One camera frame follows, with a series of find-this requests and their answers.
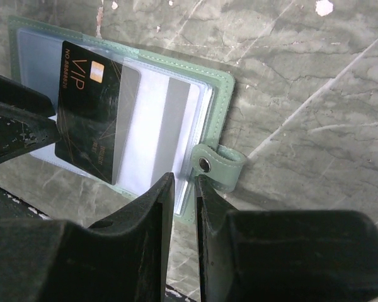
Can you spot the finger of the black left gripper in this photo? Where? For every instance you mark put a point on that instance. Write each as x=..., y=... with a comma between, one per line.
x=15, y=94
x=22, y=132

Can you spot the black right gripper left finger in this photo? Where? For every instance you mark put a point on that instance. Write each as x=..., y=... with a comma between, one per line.
x=122, y=257

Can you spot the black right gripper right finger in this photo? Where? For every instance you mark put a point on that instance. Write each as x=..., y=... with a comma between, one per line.
x=294, y=255

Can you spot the black VIP credit card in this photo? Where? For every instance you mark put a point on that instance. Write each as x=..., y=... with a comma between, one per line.
x=97, y=96

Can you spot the white credit card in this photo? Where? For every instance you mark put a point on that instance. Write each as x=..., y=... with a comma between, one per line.
x=167, y=109

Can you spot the mint green card holder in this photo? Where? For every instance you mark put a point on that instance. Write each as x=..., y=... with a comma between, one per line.
x=36, y=62

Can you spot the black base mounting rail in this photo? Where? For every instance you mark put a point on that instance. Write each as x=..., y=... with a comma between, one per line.
x=12, y=206

